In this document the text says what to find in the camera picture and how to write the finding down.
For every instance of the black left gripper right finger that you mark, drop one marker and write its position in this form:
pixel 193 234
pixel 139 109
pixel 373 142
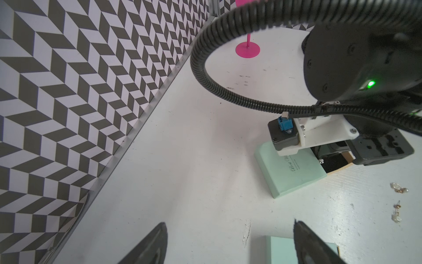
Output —
pixel 310 249

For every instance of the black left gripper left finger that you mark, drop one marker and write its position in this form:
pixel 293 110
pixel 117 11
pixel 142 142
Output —
pixel 152 249

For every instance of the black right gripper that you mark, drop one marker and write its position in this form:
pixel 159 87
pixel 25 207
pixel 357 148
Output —
pixel 376 144

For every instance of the mint green drawer jewelry box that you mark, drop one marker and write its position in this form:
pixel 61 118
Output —
pixel 286 174

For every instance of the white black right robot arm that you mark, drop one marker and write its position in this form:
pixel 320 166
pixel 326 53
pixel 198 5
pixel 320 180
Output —
pixel 371 68

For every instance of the mint green middle jewelry box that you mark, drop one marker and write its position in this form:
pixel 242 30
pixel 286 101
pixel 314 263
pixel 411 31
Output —
pixel 282 250

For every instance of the gold pearl earring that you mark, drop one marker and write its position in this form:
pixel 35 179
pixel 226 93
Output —
pixel 399 189

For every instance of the pink plastic goblet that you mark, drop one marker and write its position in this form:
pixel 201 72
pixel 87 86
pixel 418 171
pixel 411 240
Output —
pixel 246 49

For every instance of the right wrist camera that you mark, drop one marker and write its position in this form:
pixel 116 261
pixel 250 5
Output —
pixel 310 132

